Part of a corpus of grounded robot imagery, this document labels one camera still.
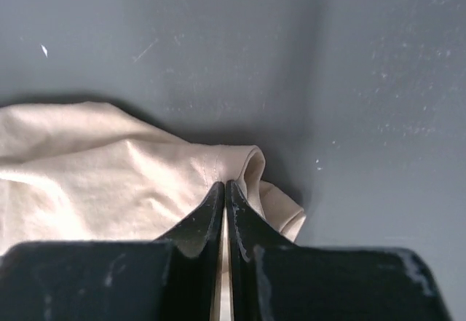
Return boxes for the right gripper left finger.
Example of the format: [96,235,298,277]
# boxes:
[1,182,224,320]

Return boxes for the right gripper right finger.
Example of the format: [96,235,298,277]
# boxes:
[226,181,451,320]

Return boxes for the beige t shirt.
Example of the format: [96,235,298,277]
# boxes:
[1,103,305,320]

